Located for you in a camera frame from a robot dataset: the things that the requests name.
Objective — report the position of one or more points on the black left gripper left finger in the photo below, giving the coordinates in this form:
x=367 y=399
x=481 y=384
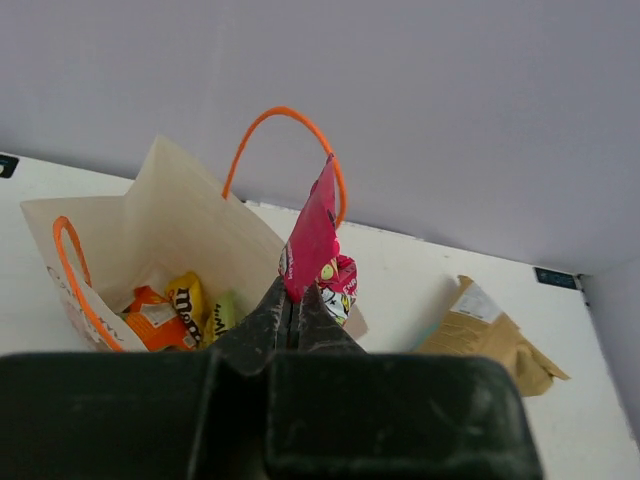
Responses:
x=247 y=347

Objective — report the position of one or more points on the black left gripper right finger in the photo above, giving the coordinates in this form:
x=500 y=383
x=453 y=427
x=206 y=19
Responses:
x=314 y=330

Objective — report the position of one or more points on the red snack packet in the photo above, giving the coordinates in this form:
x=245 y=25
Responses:
x=312 y=254

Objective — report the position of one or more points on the orange Fox's candy bag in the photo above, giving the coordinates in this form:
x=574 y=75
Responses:
x=153 y=319

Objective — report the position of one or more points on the cream paper gift bag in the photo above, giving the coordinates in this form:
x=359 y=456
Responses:
x=175 y=218

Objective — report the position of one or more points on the yellow M&M's pack lower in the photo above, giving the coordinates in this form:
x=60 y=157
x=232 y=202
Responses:
x=187 y=297

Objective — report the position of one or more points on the brown padded mailer envelope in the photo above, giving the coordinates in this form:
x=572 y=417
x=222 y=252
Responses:
x=474 y=324

